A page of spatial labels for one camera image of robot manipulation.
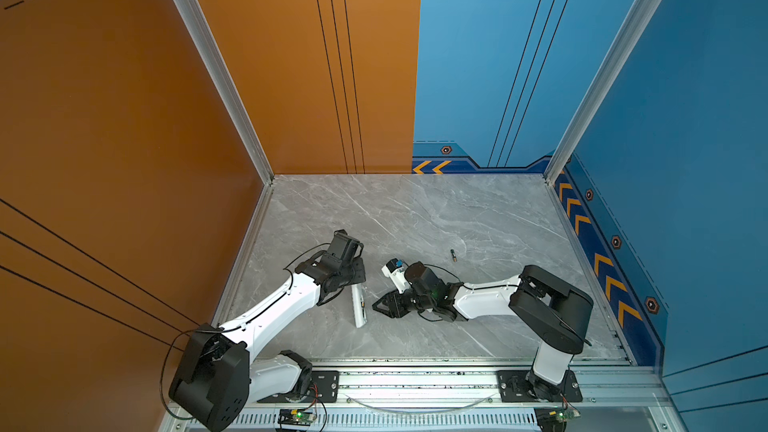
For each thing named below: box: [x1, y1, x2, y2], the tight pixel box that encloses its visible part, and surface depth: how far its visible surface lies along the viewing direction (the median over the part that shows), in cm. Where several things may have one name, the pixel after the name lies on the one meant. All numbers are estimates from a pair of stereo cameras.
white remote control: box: [351, 284, 367, 328], surface depth 82 cm
